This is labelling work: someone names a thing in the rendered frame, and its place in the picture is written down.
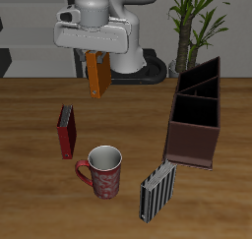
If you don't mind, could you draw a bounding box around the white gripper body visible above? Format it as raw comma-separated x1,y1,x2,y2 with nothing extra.
53,17,133,55

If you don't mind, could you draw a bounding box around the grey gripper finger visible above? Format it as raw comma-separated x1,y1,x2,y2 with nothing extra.
97,51,107,65

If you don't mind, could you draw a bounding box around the orange book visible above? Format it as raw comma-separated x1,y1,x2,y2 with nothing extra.
85,50,112,99

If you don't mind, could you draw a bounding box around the red book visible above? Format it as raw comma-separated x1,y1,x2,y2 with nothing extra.
56,103,78,160

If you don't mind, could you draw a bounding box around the dark brown desk caddy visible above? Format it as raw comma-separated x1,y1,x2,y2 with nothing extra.
162,56,221,171

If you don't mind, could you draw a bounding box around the black white striped book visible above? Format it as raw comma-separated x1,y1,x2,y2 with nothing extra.
139,159,177,224

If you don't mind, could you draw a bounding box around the green pot plant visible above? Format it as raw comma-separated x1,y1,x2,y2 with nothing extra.
167,0,233,79

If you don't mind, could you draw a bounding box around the red patterned mug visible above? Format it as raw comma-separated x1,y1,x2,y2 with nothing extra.
74,145,123,200

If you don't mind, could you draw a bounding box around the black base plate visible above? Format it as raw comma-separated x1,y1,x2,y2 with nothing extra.
86,47,168,86

